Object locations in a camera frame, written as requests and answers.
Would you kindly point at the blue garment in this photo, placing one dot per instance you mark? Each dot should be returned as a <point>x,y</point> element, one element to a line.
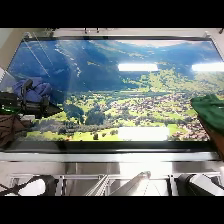
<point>36,90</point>

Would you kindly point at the green T-shirt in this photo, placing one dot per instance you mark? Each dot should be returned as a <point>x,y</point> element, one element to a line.
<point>210,110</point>

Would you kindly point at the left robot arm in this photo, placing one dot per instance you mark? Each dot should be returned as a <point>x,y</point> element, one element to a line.
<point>35,108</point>

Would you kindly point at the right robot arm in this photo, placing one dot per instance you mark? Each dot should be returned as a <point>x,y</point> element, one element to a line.
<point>185,185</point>

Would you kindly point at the grey garment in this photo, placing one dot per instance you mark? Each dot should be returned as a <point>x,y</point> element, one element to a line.
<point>27,118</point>

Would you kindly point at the dark brown garment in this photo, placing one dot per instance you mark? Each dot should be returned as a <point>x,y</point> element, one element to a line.
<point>11,130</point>

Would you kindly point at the silver frame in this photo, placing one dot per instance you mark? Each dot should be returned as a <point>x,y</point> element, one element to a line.
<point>100,157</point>

